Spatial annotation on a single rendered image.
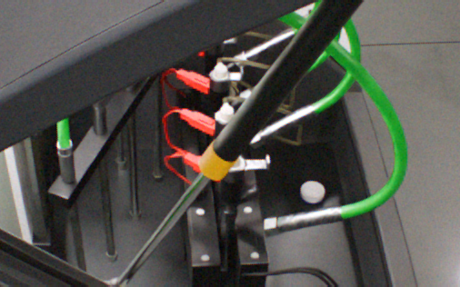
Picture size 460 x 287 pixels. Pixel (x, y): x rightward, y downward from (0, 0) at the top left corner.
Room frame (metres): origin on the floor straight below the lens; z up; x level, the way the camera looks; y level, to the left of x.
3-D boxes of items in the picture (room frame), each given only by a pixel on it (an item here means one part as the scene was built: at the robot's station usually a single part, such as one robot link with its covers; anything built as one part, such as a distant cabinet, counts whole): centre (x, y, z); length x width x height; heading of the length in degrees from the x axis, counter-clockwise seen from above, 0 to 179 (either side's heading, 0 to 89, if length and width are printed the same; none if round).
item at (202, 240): (0.81, 0.01, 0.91); 0.34 x 0.10 x 0.15; 9
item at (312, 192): (0.90, -0.14, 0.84); 0.04 x 0.04 x 0.01
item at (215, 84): (0.85, 0.01, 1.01); 0.05 x 0.03 x 0.21; 99
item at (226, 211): (0.69, -0.02, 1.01); 0.05 x 0.03 x 0.21; 99
